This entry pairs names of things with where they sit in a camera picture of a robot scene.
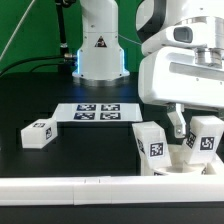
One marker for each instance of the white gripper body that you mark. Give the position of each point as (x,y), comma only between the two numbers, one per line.
(170,75)

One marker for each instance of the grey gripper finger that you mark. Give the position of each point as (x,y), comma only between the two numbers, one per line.
(175,114)

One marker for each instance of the white L-shaped fence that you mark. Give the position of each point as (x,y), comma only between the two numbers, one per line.
(115,190)

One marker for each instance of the white marker sheet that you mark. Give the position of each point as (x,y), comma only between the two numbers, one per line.
(97,112)

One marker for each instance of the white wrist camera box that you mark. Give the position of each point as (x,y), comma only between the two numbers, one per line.
(180,36)

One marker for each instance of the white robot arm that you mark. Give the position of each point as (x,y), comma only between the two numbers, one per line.
(100,59)

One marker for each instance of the thin grey rod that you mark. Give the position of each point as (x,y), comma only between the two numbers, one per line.
(19,24)

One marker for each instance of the black vertical pole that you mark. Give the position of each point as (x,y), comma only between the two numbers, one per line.
(63,67)

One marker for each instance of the white round stool seat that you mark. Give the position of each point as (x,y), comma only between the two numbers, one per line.
(178,167)

